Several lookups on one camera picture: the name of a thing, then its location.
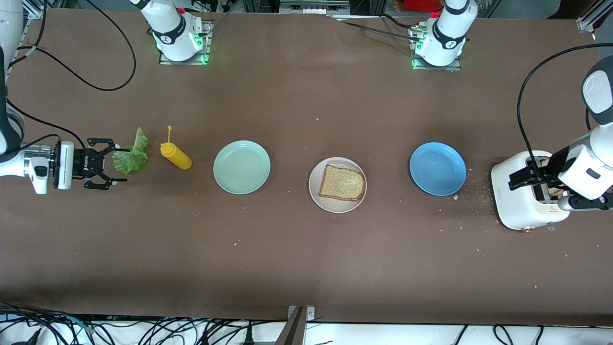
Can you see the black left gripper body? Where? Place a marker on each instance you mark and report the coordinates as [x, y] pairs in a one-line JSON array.
[[554, 165]]

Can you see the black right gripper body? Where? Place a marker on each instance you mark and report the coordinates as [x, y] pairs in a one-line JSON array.
[[81, 164]]

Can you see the brown bread slice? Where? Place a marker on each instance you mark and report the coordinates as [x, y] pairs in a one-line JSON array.
[[555, 191], [341, 183]]

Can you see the yellow mustard squeeze bottle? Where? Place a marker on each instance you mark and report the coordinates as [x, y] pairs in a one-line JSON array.
[[178, 158]]

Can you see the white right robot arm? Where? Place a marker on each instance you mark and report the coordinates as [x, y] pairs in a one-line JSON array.
[[167, 33]]

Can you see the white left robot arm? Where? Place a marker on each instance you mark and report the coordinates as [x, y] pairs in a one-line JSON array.
[[589, 163]]

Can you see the blue plate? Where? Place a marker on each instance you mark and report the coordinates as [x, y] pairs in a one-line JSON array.
[[437, 168]]

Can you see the light green plate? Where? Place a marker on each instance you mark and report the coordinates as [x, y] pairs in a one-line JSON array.
[[242, 167]]

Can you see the beige plate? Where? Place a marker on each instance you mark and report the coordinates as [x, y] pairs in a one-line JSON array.
[[335, 205]]

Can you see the green lettuce leaf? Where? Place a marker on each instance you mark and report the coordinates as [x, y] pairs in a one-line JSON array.
[[131, 163]]

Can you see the white toaster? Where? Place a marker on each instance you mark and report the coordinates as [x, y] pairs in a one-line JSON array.
[[512, 206]]

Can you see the brown table cover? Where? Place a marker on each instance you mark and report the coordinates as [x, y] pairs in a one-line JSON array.
[[287, 96]]

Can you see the red box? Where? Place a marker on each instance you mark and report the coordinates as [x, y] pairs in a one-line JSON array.
[[421, 5]]

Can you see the grey metal strut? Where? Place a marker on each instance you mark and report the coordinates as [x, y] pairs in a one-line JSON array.
[[292, 330]]

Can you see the grey metal equipment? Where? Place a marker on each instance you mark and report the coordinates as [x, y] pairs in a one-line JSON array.
[[311, 7]]

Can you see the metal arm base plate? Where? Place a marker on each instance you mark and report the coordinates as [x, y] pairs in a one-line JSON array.
[[208, 52], [438, 68]]

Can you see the silver corner bracket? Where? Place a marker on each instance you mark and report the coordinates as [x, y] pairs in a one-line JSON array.
[[310, 314]]

